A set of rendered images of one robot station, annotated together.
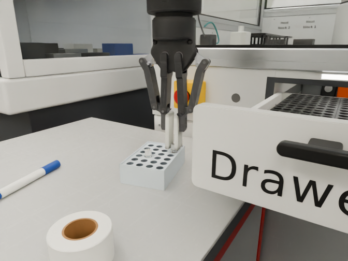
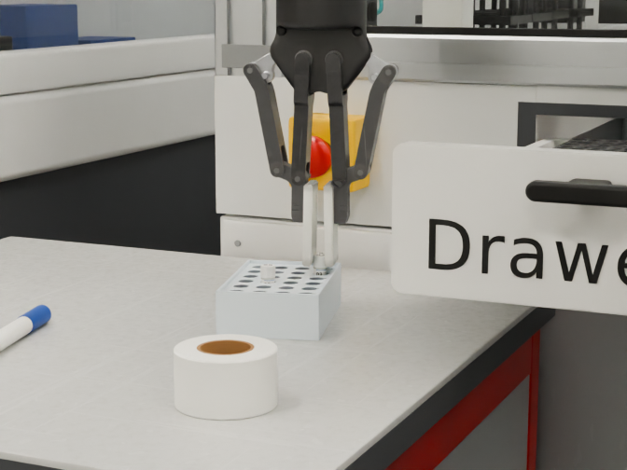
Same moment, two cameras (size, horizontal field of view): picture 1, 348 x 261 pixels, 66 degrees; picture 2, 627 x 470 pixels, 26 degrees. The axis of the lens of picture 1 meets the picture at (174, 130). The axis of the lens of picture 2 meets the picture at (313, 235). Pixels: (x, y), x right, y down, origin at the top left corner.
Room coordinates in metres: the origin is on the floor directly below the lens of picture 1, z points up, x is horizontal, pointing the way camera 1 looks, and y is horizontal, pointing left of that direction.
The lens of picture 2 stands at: (-0.63, 0.19, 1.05)
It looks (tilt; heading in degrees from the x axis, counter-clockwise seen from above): 11 degrees down; 351
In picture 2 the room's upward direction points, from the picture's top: straight up
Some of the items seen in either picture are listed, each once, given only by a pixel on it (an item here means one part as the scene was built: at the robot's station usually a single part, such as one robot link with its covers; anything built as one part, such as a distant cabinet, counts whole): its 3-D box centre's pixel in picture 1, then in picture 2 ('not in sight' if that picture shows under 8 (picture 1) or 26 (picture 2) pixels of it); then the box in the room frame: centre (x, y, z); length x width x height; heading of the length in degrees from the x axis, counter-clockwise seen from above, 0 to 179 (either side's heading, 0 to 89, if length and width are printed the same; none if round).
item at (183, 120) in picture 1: (187, 118); (352, 192); (0.48, -0.03, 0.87); 0.03 x 0.01 x 0.05; 71
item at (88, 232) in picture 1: (82, 243); (226, 376); (0.25, 0.10, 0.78); 0.07 x 0.07 x 0.04
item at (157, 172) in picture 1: (155, 162); (281, 297); (0.47, 0.04, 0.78); 0.12 x 0.08 x 0.04; 162
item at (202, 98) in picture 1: (189, 95); (327, 152); (0.68, -0.04, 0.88); 0.07 x 0.05 x 0.07; 57
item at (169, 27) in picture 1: (174, 45); (321, 36); (0.49, 0.00, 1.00); 0.08 x 0.07 x 0.09; 71
